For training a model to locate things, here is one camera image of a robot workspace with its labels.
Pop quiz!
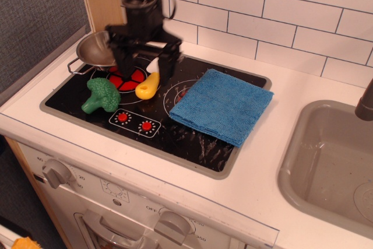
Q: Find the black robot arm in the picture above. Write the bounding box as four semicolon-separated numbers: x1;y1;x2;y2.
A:
105;0;182;86

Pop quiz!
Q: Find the black toy stovetop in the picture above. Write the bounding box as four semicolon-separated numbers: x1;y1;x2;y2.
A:
40;55;272;180

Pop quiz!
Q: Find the grey oven temperature dial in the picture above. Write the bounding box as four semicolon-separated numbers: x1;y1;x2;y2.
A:
154;211;191;246

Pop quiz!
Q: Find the green toy broccoli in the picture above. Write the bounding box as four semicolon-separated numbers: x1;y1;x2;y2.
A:
81;78;121;114

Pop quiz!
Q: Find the left red stove knob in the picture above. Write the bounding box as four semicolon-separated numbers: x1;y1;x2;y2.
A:
117;113;128;122

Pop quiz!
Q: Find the oven door with handle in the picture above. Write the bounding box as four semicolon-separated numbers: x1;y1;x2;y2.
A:
74;210;245;248

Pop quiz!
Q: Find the right red stove knob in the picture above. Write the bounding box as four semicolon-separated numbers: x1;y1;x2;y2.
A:
141;122;153;132

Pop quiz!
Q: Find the grey timer dial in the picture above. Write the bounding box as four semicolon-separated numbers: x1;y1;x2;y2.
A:
42;159;72;189

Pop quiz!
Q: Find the grey faucet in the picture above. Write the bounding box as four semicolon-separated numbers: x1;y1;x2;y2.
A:
355;80;373;121

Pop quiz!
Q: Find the red stove knob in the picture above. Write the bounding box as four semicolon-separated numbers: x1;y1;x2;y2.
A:
117;113;128;122
141;122;153;132

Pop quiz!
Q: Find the small steel pan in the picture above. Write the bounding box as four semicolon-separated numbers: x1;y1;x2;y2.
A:
68;31;117;75

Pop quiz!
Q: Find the orange and black toy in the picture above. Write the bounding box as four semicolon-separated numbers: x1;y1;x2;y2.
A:
11;237;41;249

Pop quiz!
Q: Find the grey toy sink basin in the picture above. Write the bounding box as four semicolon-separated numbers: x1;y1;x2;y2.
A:
278;100;372;239

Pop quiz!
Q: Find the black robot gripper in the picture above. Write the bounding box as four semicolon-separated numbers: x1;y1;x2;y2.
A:
105;0;181;86

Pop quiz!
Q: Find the yellow handled toy knife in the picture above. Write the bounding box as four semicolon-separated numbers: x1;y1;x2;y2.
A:
135;57;160;100

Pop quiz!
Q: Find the blue folded towel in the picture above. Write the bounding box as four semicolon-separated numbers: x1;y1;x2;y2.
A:
170;69;274;148

